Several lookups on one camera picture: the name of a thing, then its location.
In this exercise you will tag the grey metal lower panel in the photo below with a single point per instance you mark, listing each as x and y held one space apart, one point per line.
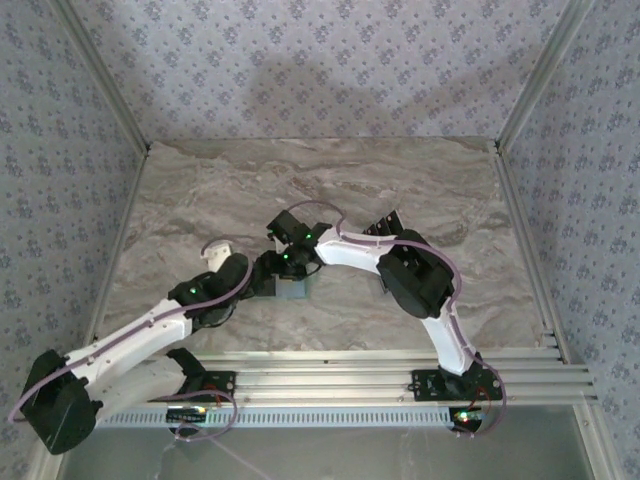
350 455

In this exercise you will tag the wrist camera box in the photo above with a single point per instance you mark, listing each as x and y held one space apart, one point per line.
285 227
217 256

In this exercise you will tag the aluminium mounting rail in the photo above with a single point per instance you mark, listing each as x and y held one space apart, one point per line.
325 380

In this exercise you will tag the aluminium table side rail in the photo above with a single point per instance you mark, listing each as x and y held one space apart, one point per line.
525 240
120 240

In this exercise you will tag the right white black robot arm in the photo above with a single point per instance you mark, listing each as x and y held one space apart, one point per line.
415 280

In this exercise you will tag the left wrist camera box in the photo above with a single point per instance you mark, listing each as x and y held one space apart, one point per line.
217 256

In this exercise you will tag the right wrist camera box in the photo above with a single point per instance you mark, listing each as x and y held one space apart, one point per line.
285 227

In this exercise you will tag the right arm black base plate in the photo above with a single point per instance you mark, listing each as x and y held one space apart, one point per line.
425 385

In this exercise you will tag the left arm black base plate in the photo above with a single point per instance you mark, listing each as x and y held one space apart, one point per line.
225 380

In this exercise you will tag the aluminium corner post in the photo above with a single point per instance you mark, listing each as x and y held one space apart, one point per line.
545 75
105 80

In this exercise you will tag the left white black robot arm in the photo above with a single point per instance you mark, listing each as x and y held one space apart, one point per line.
125 335

